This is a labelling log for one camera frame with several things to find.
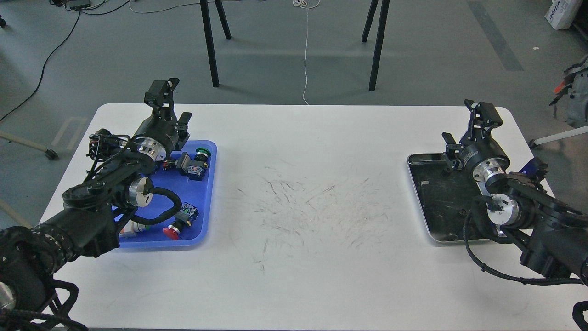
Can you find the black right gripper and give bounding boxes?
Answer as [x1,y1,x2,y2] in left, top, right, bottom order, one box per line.
[441,100,510,181]

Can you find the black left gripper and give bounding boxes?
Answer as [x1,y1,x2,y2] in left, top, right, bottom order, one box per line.
[133,78,192,160]

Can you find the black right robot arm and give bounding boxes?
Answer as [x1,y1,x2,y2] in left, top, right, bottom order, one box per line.
[442,100,588,286]

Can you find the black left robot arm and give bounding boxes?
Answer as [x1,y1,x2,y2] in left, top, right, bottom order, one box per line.
[0,78,191,331]

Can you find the silver metal tray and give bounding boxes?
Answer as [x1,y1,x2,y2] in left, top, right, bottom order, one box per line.
[407,153,491,245]

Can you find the blue plastic tray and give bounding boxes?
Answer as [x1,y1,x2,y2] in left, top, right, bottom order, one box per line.
[119,140,218,250]

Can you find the red mushroom push button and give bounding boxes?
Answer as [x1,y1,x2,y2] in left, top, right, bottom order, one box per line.
[162,203,199,240]

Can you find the black table legs left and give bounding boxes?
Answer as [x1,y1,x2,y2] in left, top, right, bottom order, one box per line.
[199,0,232,88]

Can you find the black table legs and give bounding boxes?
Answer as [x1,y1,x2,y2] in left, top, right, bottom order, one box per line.
[361,0,390,91]
[199,0,232,88]

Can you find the grey backpack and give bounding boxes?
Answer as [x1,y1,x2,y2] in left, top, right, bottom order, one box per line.
[549,55,588,128]

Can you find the orange green push button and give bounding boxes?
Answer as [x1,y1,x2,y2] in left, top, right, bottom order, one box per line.
[118,221,151,239]

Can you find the beige chair leg with caster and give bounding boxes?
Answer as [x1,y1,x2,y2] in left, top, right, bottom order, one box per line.
[0,130,59,160]

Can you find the black table legs right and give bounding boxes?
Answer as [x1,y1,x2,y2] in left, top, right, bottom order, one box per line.
[361,0,390,91]

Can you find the green push button switch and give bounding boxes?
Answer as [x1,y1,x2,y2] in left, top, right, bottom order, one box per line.
[176,148,212,182]

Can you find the black cable on floor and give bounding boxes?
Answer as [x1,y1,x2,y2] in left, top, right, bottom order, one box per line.
[0,0,138,123]

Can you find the white cord on floor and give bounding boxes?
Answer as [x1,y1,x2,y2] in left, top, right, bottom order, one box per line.
[292,0,321,105]

